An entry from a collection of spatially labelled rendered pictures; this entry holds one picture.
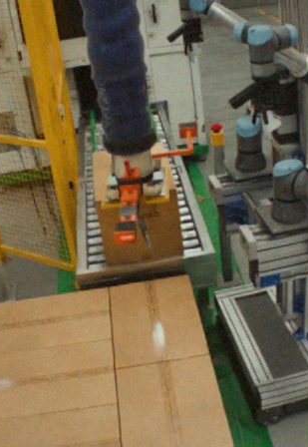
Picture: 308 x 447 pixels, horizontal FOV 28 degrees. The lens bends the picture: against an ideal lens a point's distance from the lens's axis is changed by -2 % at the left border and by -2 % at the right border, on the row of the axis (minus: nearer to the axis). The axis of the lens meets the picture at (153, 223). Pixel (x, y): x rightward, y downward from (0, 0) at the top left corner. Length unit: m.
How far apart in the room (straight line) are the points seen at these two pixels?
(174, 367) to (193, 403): 0.22
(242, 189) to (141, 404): 1.11
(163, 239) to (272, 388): 0.91
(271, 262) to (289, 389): 0.66
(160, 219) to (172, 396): 0.98
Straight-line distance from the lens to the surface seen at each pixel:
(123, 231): 2.18
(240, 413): 3.11
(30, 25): 3.41
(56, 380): 2.63
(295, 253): 2.57
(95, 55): 2.50
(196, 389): 2.48
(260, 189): 2.94
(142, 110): 2.59
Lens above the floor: 2.31
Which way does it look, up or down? 30 degrees down
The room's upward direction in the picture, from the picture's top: 8 degrees counter-clockwise
